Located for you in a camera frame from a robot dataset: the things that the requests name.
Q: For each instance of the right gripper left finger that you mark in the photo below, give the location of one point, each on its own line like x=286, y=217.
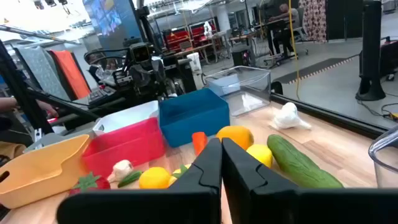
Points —
x=199, y=202

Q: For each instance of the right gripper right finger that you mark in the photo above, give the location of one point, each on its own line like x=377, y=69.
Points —
x=264, y=205

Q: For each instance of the yellow lemon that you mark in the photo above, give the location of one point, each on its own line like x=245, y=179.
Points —
x=261, y=154

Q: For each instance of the green cucumber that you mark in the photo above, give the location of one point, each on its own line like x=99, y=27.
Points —
x=298, y=165

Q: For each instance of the orange carrot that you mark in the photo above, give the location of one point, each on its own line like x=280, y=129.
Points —
x=199, y=141

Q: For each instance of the green chili pepper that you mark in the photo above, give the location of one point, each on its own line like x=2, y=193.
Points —
x=130, y=178

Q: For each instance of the orange fruit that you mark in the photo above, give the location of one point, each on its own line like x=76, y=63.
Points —
x=236, y=135

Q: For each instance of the small white garlic bulb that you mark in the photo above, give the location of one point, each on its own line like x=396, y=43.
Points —
x=122, y=168

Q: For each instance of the large white garlic bulb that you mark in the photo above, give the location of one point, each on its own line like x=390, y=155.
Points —
x=287, y=116

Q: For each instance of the red tomato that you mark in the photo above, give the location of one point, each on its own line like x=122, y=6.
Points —
x=99, y=185

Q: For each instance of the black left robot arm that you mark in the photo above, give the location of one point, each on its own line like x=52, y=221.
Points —
x=93, y=110

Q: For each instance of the white plastic bin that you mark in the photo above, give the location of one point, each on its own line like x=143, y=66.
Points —
x=124, y=116

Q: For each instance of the black backlit keyboard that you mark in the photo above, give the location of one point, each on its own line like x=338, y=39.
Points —
x=101, y=94

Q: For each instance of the blue plastic bin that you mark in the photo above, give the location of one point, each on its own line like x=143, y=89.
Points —
x=192, y=118

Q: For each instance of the large blue display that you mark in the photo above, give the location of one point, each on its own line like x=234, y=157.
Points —
x=105, y=18

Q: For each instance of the orange cloth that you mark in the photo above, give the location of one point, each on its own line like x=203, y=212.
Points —
x=73, y=74

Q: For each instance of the red plastic bin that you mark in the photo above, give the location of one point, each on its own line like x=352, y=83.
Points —
x=124, y=149

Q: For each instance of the clear plastic bin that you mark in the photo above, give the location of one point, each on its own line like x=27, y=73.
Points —
x=245, y=93
x=385, y=165

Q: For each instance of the grey patterned cloth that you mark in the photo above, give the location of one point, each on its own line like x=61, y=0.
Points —
x=40, y=70

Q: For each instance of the grey plastic bin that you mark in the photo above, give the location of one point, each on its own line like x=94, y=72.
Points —
x=53, y=140

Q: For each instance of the yellow plastic bin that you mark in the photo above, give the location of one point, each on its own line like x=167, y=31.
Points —
x=40, y=174

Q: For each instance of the person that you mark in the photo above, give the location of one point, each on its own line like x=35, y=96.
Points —
x=284, y=15

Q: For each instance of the red patterned curtain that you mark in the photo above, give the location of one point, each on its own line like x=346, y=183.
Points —
x=314, y=21

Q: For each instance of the black pole stand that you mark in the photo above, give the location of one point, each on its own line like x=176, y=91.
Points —
x=371, y=46

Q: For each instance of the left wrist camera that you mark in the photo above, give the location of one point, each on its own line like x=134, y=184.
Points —
x=141, y=53

